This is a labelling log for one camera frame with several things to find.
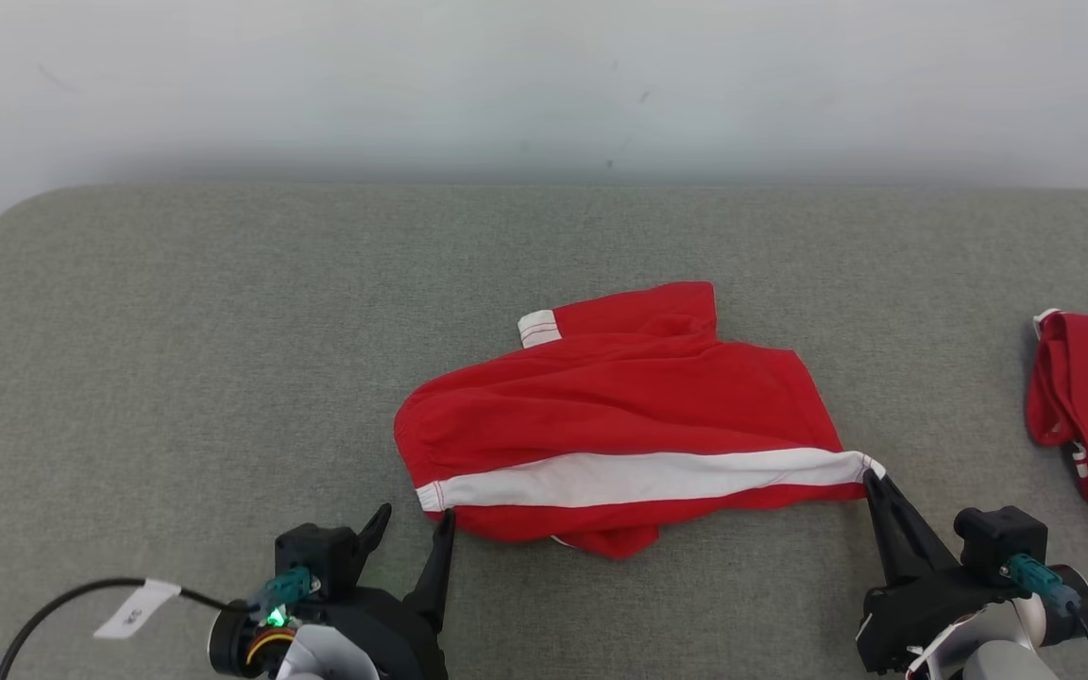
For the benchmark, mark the red shorts white stripe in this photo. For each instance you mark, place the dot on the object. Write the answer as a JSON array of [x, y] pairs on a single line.
[[620, 406]]

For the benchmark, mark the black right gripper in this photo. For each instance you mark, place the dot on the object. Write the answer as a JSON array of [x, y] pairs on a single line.
[[922, 619]]

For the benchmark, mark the teal right camera connector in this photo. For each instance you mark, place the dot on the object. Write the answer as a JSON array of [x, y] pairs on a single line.
[[1040, 581]]

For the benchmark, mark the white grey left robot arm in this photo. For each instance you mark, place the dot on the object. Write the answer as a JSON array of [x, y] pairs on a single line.
[[317, 656]]

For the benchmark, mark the teal camera connector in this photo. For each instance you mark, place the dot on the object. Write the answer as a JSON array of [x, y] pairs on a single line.
[[1040, 581], [284, 587]]

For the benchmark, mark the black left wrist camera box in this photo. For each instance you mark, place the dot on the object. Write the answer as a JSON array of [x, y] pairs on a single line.
[[317, 552]]

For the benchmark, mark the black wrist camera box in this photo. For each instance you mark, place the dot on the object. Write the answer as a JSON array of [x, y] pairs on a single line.
[[317, 552], [997, 538]]

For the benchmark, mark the teal left camera connector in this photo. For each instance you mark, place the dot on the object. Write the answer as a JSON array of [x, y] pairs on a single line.
[[284, 587]]

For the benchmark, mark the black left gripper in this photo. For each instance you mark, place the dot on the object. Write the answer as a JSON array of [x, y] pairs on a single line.
[[393, 633]]

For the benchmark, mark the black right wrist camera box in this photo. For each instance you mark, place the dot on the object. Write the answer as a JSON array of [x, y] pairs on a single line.
[[997, 538]]

